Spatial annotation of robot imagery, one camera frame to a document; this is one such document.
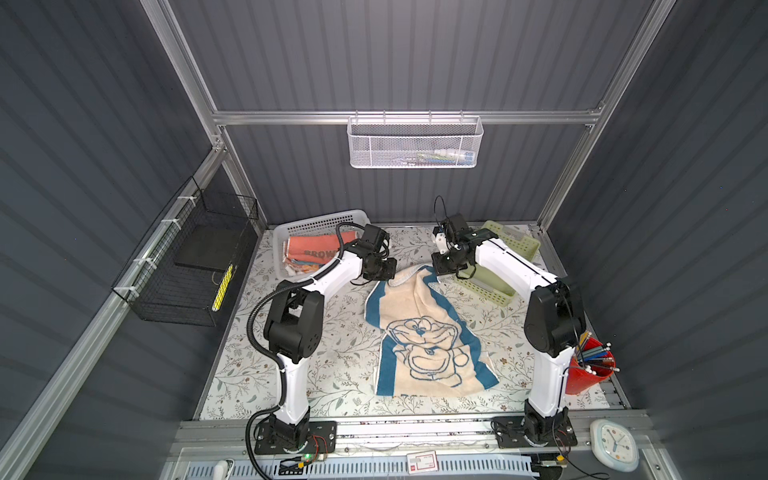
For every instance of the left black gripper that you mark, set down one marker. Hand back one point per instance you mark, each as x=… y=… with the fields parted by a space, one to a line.
x=387 y=274

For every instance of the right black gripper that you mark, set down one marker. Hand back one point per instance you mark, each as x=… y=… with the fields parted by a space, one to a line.
x=438 y=268

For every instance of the green plastic towel basket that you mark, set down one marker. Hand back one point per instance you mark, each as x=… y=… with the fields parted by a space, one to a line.
x=489 y=285

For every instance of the pink towel with teal border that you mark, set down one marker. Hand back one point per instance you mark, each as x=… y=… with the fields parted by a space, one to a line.
x=317 y=250

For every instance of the white plastic laundry basket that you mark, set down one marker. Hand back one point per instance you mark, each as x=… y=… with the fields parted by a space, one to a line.
x=319 y=225

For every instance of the blue white towel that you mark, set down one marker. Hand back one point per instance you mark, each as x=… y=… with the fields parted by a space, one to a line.
x=427 y=349

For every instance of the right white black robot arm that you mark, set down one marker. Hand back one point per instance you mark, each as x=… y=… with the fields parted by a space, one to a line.
x=554 y=319

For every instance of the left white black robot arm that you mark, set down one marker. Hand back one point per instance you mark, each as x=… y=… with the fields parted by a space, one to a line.
x=286 y=325

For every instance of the black pad in basket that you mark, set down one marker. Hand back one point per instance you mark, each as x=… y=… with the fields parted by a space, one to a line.
x=207 y=248

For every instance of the red pen cup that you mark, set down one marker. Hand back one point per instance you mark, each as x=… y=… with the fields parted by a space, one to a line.
x=592 y=363

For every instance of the red white label card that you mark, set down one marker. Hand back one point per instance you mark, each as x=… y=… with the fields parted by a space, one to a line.
x=422 y=462

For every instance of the white wire wall basket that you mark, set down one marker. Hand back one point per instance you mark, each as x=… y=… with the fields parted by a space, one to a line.
x=414 y=141

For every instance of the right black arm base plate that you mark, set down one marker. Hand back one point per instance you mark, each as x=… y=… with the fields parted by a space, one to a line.
x=523 y=431

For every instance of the black wire wall basket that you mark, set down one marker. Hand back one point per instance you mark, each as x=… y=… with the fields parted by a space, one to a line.
x=157 y=290

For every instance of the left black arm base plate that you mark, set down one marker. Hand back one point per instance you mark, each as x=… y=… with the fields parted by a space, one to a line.
x=273 y=437

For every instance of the white ventilated cable duct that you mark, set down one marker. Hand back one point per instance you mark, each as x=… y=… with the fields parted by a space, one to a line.
x=458 y=466

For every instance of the white wall clock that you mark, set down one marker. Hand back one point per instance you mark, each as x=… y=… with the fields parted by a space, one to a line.
x=614 y=446

